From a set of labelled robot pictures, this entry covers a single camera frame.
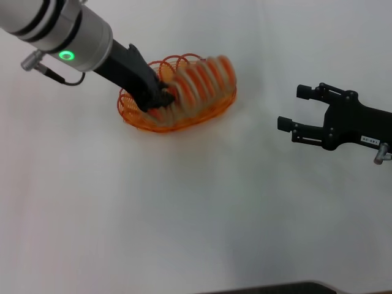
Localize black cable with silver plug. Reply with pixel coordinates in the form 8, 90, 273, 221
20, 50, 87, 86

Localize orange wire basket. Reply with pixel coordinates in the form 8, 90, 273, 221
117, 52, 238, 134

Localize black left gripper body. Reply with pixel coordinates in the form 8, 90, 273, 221
92, 39, 160, 107

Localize grey connector with thin cable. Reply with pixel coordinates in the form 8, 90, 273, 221
373, 143, 392, 165

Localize orange beige striped bread loaf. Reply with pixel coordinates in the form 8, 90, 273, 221
143, 55, 238, 126

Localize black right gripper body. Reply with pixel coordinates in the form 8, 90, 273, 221
321, 90, 392, 152

